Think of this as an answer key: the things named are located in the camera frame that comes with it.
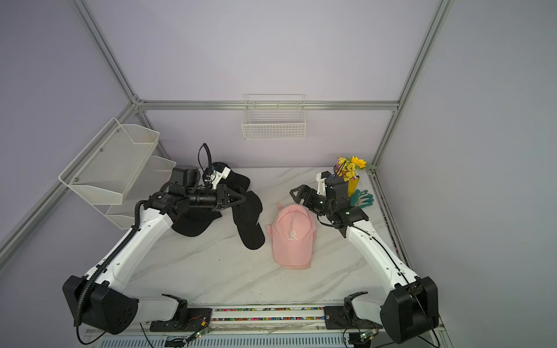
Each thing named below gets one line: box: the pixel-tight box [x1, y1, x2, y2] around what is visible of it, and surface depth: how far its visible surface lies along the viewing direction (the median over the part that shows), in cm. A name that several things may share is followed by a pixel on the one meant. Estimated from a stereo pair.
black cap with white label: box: [231, 189, 266, 251], surface depth 73 cm
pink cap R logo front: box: [266, 202, 317, 270], surface depth 88 cm
